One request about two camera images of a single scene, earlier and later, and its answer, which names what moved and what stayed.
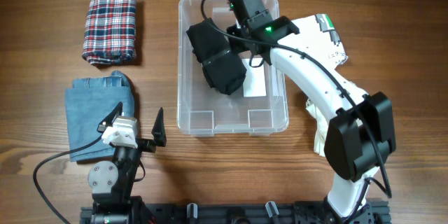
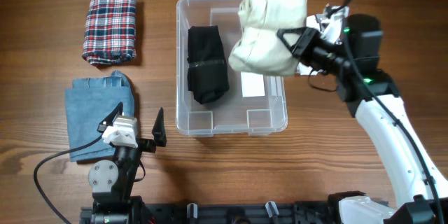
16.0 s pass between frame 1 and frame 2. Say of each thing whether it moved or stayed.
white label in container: stayed
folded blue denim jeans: stayed
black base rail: stayed
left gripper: stayed
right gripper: moved
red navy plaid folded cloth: stayed
